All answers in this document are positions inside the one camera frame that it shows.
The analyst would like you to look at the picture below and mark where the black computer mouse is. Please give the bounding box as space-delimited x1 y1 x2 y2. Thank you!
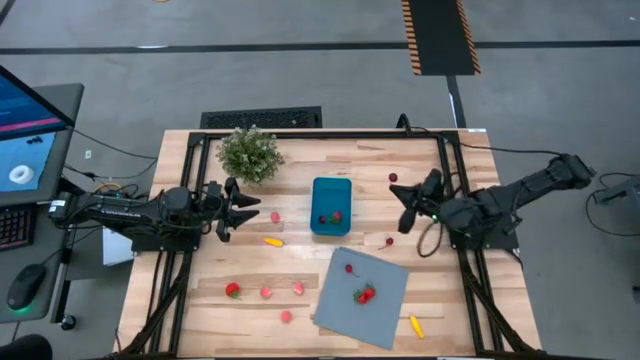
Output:
5 263 47 311

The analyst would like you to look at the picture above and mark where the black floor vent grille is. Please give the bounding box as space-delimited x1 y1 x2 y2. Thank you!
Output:
199 105 324 130

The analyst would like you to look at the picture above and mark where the black floor cable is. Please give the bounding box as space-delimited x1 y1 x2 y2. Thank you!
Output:
584 172 640 238

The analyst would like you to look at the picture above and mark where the computer monitor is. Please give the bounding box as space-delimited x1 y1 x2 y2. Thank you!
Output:
0 64 76 207

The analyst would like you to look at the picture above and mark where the grey metal device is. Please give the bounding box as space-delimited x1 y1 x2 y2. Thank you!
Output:
592 174 640 205

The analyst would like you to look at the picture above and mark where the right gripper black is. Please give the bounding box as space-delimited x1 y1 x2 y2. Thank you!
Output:
389 168 451 235

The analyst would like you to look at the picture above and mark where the black hazard-striped floor mat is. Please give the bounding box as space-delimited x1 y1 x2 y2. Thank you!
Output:
401 0 482 77

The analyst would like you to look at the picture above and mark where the long black arm cable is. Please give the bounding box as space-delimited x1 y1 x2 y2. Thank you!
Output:
399 113 564 157

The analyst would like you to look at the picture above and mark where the grey cloth mat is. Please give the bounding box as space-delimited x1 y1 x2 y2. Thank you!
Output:
312 246 411 351

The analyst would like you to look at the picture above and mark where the teal plastic tupperware container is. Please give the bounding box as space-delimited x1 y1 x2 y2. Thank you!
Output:
309 176 353 237

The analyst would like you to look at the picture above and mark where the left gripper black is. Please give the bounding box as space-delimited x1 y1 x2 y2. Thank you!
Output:
199 177 261 244

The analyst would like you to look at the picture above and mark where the grey side desk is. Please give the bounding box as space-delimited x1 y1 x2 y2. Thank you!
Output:
0 82 86 331

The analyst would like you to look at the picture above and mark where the white box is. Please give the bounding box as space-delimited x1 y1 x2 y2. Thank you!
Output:
102 227 136 266

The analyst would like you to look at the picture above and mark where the black aluminium frame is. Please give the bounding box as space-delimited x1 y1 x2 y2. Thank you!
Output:
117 128 545 360

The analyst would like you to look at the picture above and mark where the green potted plant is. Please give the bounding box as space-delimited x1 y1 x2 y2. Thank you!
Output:
215 124 286 187

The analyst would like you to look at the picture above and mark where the black rounded object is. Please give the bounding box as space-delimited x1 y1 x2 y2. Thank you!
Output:
0 333 54 360

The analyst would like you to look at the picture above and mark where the thin black desk cable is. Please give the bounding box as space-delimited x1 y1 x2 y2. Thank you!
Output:
62 160 159 182
71 127 159 162

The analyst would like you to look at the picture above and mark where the looped right gripper cable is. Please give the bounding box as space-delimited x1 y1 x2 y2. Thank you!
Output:
416 218 447 259

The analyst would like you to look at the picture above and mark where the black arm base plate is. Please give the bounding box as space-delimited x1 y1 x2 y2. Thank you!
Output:
130 219 201 253
447 212 520 251

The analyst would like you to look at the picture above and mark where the black keyboard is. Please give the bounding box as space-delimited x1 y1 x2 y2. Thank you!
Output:
0 203 36 253

